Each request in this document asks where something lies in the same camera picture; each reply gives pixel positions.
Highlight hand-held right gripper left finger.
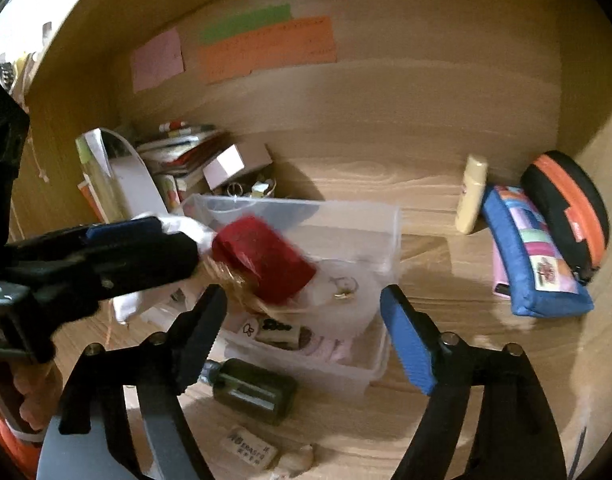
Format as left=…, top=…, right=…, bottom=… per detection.
left=36, top=284, right=229, bottom=480

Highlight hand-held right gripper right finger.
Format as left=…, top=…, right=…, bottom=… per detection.
left=380, top=284, right=569, bottom=480

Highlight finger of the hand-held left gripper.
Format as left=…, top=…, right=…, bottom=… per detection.
left=20, top=234, right=203, bottom=321
left=6, top=216, right=169, bottom=267

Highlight white drawstring bag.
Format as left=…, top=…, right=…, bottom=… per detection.
left=111, top=212, right=222, bottom=326

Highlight white round compact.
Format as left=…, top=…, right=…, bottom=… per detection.
left=306, top=260, right=382, bottom=341

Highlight pink plastic packet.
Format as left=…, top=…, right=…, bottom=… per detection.
left=301, top=337, right=354, bottom=363

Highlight red pouch with gold cord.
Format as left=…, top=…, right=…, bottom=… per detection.
left=198, top=214, right=318, bottom=311

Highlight clear plastic bin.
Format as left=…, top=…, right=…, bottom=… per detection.
left=178, top=194, right=403, bottom=401

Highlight wooden desktop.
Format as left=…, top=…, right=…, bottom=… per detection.
left=0, top=0, right=612, bottom=480

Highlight person's left hand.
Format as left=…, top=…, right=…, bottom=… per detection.
left=11, top=362, right=64, bottom=433

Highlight orange printed box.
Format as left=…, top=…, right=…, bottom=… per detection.
left=77, top=180, right=104, bottom=221

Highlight white curled paper sheet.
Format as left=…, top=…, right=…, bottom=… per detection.
left=76, top=127, right=169, bottom=223

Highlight small white eraser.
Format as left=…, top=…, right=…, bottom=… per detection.
left=236, top=316, right=261, bottom=343

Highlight dark green spray bottle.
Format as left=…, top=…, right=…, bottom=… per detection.
left=201, top=357, right=298, bottom=426

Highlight stack of books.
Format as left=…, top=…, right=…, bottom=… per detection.
left=136, top=120, right=232, bottom=181

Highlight white printed eraser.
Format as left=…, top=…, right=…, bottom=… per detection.
left=220, top=425, right=279, bottom=471

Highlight white cardboard box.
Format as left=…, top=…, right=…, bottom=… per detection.
left=202, top=142, right=274, bottom=192

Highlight white bowl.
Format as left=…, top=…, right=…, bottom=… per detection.
left=221, top=175, right=279, bottom=200

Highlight pale pink small object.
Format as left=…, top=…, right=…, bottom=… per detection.
left=276, top=444, right=317, bottom=478

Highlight blue pencil case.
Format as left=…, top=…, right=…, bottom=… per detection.
left=481, top=185, right=595, bottom=318

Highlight cream lotion bottle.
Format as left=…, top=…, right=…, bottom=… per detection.
left=455, top=154, right=488, bottom=235

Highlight pink paper note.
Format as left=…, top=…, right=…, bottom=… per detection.
left=130, top=26, right=185, bottom=93

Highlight black orange zip case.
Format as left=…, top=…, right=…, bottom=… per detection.
left=520, top=150, right=611, bottom=286

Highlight orange paper note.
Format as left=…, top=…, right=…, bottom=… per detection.
left=196, top=15, right=338, bottom=86

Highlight green paper note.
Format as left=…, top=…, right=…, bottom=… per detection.
left=200, top=2, right=293, bottom=45

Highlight beaded string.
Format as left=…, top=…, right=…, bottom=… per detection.
left=30, top=125, right=52, bottom=185

